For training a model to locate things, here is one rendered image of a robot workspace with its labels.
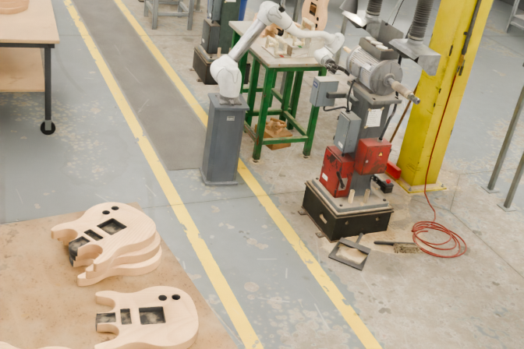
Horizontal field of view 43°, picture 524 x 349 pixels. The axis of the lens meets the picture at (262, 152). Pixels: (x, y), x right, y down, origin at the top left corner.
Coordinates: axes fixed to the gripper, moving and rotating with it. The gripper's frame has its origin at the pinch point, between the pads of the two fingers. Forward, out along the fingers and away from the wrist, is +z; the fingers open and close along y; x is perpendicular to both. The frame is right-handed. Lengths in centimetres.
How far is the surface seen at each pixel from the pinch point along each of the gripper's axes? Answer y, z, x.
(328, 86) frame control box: 32.6, 35.9, 0.0
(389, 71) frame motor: 10, 66, 28
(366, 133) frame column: 7, 63, -21
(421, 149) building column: -91, 20, -50
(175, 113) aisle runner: 64, -147, -114
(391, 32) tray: 6, 46, 49
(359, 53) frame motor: 17.7, 36.1, 27.9
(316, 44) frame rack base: -7, -57, 3
